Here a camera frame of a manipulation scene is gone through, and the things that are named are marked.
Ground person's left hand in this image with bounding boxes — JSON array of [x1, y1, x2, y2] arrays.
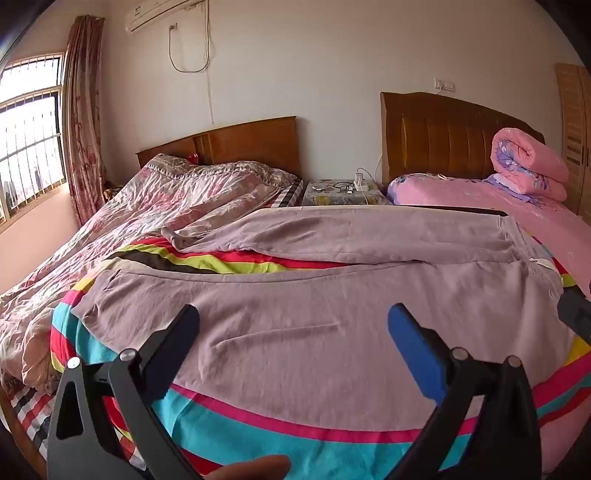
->
[[203, 455, 293, 480]]

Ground striped colourful blanket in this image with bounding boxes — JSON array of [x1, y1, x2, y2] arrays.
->
[[48, 231, 591, 480]]

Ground nightstand with floral cloth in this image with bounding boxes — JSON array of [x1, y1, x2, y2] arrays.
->
[[302, 179, 391, 207]]

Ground padded wooden headboard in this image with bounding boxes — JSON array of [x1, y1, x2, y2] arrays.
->
[[379, 91, 546, 192]]

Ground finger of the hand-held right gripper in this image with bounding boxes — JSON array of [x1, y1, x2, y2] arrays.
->
[[557, 286, 591, 347]]

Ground white air conditioner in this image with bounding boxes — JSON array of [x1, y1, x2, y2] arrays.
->
[[124, 0, 192, 34]]

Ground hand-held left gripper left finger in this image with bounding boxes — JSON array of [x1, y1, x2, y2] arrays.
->
[[46, 303, 204, 480]]

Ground thin white wall conduit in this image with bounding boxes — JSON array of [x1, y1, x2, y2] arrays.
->
[[205, 9, 215, 126]]

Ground pink floral pillow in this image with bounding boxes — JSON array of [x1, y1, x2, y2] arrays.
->
[[387, 173, 462, 206]]

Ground pink bed sheet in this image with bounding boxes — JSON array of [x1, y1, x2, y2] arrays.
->
[[387, 173, 591, 296]]

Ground air conditioner power cable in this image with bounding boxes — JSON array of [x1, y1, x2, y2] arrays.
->
[[168, 23, 215, 75]]

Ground pink floral curtain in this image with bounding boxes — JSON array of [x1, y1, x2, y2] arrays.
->
[[62, 15, 116, 227]]

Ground purple pants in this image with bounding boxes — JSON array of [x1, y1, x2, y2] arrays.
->
[[71, 205, 566, 430]]

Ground crumpled pink floral quilt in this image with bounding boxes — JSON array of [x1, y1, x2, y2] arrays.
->
[[0, 154, 301, 393]]

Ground rolled pink floral quilt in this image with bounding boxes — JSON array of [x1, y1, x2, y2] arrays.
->
[[490, 128, 570, 202]]

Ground plaid bed sheet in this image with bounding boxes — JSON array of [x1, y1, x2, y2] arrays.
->
[[0, 179, 305, 476]]

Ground barred window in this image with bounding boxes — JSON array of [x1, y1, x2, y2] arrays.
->
[[0, 53, 70, 227]]

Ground plain wooden headboard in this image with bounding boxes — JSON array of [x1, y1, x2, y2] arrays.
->
[[135, 115, 303, 178]]

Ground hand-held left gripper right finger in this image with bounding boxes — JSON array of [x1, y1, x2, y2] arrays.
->
[[387, 302, 542, 480]]

